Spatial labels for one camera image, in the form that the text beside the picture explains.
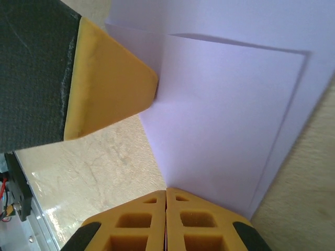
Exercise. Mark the long aluminium mounting rail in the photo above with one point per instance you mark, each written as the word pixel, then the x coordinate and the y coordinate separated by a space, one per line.
pixel 39 217

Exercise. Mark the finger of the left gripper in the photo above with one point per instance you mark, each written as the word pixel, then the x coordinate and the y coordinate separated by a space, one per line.
pixel 91 78

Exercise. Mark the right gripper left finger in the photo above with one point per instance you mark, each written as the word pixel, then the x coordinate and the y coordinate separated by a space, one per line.
pixel 131 235

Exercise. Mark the purple paper sheet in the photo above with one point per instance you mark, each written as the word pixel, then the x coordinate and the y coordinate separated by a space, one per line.
pixel 222 104

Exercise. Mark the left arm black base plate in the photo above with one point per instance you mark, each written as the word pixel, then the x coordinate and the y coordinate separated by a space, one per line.
pixel 18 183

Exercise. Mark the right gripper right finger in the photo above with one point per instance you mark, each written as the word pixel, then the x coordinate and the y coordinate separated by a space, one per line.
pixel 204 235

